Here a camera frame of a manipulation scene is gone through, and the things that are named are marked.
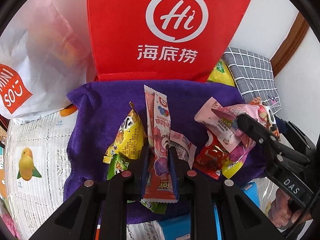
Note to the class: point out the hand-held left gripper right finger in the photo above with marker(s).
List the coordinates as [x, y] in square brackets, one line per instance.
[173, 172]

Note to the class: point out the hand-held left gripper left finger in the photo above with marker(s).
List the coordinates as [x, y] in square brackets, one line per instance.
[145, 170]

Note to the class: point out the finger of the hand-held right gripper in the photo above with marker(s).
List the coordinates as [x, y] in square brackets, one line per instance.
[297, 140]
[252, 127]

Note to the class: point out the panda print snack packet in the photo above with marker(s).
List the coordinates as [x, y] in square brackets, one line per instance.
[262, 110]

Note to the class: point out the white small packet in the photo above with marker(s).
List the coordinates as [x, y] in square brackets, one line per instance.
[185, 145]

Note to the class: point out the pale pink snack packet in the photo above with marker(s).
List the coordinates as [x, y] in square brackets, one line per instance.
[220, 127]

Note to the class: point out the yellow triangular snack packet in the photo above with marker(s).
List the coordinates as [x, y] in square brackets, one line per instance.
[130, 135]

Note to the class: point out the long pink red snack packet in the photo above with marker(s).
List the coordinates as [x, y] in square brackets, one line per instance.
[158, 130]

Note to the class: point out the blue tissue pack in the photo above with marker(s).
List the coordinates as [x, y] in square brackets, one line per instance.
[180, 228]

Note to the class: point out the person's right hand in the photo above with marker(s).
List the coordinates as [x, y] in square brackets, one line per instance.
[280, 210]

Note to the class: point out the grey checked folded cloth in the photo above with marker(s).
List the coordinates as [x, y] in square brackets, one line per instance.
[252, 75]

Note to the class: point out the yellow green snack packet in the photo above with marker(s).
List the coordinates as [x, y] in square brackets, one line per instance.
[221, 75]

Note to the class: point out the purple towel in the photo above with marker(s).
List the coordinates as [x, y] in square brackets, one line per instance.
[100, 120]

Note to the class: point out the fruit print table cover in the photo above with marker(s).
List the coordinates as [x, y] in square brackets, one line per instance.
[45, 135]

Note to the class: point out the white plastic shopping bag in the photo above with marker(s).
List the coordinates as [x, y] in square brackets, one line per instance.
[50, 67]

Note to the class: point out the red paper bag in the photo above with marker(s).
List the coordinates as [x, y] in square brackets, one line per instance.
[120, 30]

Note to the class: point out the brown wooden door frame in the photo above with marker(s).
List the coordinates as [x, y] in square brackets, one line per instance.
[292, 45]

